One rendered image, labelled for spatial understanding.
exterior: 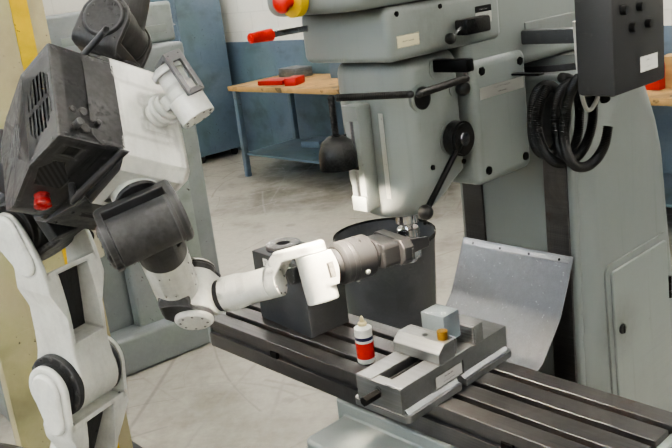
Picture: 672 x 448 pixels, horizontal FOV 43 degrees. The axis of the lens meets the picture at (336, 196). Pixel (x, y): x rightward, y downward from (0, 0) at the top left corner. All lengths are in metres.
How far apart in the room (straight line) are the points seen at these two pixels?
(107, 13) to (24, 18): 1.47
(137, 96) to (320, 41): 0.36
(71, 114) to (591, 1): 0.95
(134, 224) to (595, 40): 0.90
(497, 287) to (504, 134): 0.46
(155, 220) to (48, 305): 0.46
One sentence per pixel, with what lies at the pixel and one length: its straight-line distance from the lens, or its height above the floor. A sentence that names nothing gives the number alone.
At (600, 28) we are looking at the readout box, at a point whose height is 1.64.
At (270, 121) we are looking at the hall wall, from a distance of 9.00.
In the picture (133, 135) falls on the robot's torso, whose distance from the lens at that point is 1.55.
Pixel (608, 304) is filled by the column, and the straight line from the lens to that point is 2.09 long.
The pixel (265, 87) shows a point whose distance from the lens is 7.61.
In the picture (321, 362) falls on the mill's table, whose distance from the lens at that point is 1.96.
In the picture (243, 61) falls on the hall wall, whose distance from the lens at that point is 9.17.
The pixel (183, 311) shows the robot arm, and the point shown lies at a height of 1.19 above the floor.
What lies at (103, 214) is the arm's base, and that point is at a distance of 1.53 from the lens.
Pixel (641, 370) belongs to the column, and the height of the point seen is 0.76.
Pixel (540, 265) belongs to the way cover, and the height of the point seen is 1.08.
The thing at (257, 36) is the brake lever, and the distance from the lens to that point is 1.59.
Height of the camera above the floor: 1.80
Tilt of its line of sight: 15 degrees down
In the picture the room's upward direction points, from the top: 7 degrees counter-clockwise
